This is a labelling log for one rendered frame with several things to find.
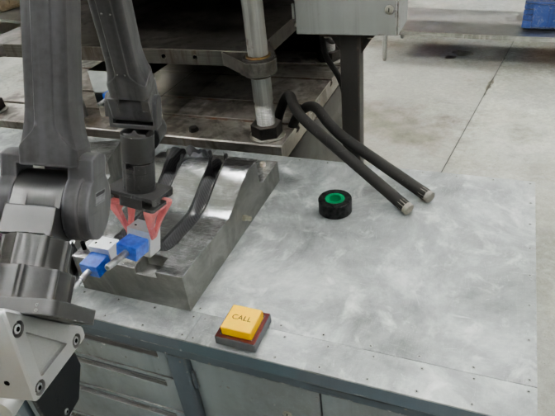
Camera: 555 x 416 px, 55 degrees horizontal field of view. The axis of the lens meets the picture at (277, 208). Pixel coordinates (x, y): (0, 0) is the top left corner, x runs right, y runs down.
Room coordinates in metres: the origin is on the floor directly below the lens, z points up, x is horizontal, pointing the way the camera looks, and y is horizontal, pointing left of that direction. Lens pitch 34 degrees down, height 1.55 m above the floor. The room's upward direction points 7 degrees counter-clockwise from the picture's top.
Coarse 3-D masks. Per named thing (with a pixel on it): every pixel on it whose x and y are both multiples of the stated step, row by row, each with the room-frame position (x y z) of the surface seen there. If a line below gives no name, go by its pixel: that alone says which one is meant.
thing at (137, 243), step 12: (132, 228) 0.82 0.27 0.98; (144, 228) 0.82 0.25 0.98; (120, 240) 0.80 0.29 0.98; (132, 240) 0.80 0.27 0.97; (144, 240) 0.80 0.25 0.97; (156, 240) 0.82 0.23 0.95; (120, 252) 0.78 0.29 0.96; (132, 252) 0.77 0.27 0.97; (144, 252) 0.79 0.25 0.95; (156, 252) 0.82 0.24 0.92; (108, 264) 0.73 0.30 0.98
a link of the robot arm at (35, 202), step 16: (32, 176) 0.52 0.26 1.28; (48, 176) 0.52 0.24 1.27; (64, 176) 0.52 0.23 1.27; (16, 192) 0.50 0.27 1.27; (32, 192) 0.50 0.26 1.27; (48, 192) 0.50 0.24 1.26; (16, 208) 0.48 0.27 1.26; (32, 208) 0.48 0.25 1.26; (48, 208) 0.48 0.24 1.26; (0, 224) 0.47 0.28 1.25; (16, 224) 0.47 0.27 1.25; (32, 224) 0.46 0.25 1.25; (48, 224) 0.46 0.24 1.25; (64, 240) 0.48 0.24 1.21
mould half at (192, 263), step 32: (160, 160) 1.17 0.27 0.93; (192, 160) 1.15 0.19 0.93; (256, 160) 1.25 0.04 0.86; (192, 192) 1.05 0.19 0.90; (224, 192) 1.03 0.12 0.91; (256, 192) 1.10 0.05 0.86; (224, 224) 0.94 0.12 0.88; (192, 256) 0.84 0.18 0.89; (224, 256) 0.92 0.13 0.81; (96, 288) 0.87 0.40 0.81; (128, 288) 0.83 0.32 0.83; (160, 288) 0.80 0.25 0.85; (192, 288) 0.80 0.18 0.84
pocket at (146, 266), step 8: (144, 256) 0.86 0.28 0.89; (152, 256) 0.86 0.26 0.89; (160, 256) 0.85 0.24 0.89; (136, 264) 0.83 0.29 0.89; (144, 264) 0.85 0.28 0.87; (152, 264) 0.86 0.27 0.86; (160, 264) 0.85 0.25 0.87; (136, 272) 0.82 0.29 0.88; (144, 272) 0.84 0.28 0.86; (152, 272) 0.83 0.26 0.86
